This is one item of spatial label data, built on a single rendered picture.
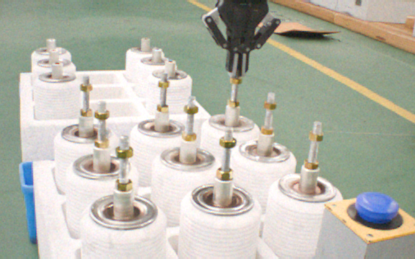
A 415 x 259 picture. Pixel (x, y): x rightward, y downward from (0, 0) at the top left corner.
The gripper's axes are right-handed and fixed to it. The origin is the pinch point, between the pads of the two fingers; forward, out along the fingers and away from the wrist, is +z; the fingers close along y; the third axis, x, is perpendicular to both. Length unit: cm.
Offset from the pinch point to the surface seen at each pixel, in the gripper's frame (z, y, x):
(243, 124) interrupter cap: 9.9, 1.9, -0.8
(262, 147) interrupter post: 9.0, -0.1, -12.5
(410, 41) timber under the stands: 29, 181, 172
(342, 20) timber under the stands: 30, 182, 251
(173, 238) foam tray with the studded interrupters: 17.8, -14.5, -19.7
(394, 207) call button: 2.3, -0.7, -42.5
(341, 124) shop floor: 35, 63, 60
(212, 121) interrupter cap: 9.9, -3.0, 0.7
